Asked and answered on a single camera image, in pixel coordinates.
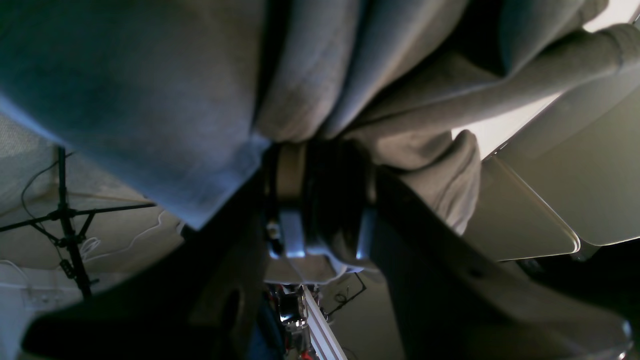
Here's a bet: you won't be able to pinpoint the grey T-shirt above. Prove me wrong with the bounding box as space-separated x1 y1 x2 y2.
1 0 639 235

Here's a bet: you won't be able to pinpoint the white cable on floor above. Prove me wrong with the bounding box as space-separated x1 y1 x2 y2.
0 210 186 301

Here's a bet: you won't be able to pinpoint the black tripod stand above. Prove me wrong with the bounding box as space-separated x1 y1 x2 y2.
0 146 157 300

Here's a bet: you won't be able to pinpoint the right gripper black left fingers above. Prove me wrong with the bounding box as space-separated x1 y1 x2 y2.
20 142 308 360

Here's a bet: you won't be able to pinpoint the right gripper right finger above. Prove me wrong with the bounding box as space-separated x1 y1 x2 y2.
350 145 633 360

